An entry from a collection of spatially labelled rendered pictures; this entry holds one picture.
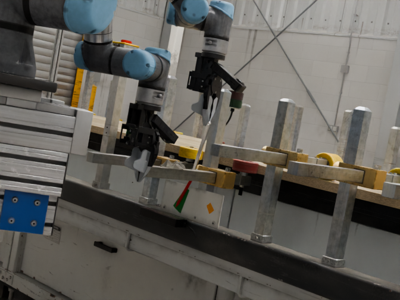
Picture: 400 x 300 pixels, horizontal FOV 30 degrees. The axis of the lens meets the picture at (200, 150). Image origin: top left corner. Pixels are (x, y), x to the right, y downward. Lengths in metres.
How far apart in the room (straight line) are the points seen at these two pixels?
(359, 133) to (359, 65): 8.48
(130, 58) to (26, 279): 1.73
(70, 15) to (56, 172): 0.31
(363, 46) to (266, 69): 1.63
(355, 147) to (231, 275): 0.56
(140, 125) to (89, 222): 0.81
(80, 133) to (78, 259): 1.69
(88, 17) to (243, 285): 1.05
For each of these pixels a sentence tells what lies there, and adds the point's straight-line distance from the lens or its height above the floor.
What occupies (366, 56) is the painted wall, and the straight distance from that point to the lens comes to 10.39.
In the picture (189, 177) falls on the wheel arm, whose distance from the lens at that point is 2.16.
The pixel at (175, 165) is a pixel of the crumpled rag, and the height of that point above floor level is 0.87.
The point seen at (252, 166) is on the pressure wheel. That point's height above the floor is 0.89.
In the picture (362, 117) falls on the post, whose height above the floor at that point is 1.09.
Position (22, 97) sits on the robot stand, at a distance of 1.50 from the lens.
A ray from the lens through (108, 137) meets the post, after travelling 2.65.
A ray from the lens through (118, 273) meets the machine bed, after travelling 2.97.
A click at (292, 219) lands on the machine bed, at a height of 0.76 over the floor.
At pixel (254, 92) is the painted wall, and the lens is 11.37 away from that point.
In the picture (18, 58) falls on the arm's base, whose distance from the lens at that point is 1.51.
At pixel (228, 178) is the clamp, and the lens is 2.23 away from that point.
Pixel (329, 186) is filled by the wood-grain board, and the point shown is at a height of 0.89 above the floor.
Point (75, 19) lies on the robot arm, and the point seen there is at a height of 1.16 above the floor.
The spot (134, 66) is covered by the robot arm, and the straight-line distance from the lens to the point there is 1.89.
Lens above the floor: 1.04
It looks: 3 degrees down
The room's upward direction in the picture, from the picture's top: 10 degrees clockwise
